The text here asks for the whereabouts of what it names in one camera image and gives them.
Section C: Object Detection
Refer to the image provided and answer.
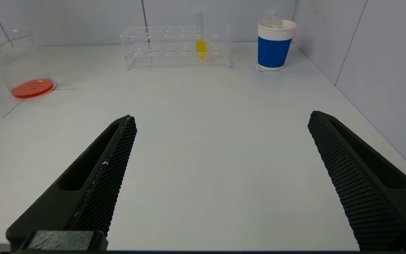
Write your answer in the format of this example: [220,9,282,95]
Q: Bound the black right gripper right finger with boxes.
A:
[307,110,406,252]

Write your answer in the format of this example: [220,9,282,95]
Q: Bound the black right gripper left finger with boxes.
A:
[6,115,138,252]

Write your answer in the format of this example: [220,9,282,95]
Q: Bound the test tube with red pigment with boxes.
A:
[267,6,283,29]

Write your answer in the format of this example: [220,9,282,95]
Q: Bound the clear glass beaker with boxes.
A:
[0,30,56,99]

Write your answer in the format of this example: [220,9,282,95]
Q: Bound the clear acrylic test tube rack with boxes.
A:
[119,24,232,70]

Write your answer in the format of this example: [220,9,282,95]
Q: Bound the test tube with yellow pigment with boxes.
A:
[195,4,209,61]

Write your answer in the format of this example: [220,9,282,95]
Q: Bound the blue and white paper cup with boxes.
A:
[257,19,297,72]

